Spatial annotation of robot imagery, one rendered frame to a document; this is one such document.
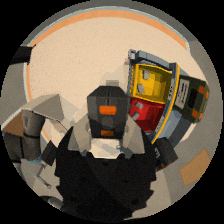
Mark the red open bin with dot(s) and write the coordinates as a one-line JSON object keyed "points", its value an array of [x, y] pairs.
{"points": [[150, 114]]}

